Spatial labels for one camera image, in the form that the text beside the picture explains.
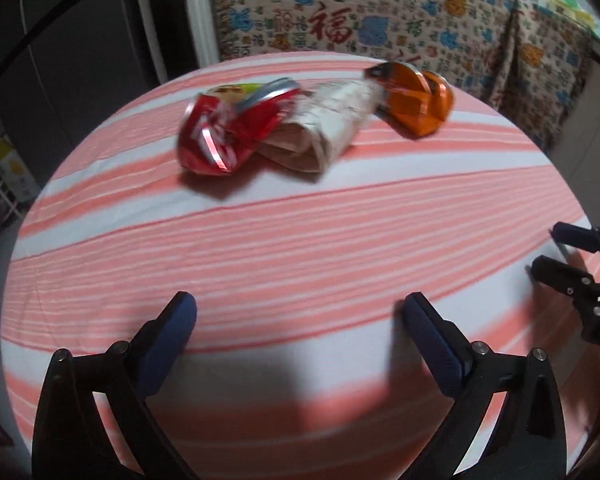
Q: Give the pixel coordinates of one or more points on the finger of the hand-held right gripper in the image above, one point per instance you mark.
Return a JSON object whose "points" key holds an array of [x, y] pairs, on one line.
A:
{"points": [[562, 275], [577, 235]]}

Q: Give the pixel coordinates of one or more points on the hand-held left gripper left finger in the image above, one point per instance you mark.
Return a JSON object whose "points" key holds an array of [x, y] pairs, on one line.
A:
{"points": [[165, 342]]}

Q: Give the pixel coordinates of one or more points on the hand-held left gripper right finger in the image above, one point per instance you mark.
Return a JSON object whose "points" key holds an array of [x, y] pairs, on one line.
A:
{"points": [[436, 342]]}

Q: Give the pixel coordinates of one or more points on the crushed red soda can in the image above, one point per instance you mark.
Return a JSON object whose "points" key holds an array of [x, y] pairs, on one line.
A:
{"points": [[220, 130]]}

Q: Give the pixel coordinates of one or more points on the silver white wrapper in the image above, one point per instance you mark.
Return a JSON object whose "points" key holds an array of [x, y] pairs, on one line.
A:
{"points": [[320, 125]]}

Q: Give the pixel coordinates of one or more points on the green yellow plastic containers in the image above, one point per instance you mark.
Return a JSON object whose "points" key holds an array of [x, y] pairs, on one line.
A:
{"points": [[572, 7]]}

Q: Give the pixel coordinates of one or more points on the yellow cardboard box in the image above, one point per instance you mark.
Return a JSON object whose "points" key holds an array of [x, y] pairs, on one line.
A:
{"points": [[12, 167]]}

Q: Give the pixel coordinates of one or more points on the patterned cloth-covered sofa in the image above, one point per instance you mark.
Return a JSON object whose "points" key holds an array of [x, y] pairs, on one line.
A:
{"points": [[370, 5]]}

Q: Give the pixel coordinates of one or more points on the dark grey refrigerator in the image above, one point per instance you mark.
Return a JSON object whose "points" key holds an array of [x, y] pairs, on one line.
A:
{"points": [[70, 45]]}

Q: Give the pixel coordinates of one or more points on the white door frame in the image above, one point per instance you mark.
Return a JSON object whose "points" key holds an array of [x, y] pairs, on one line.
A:
{"points": [[200, 10]]}

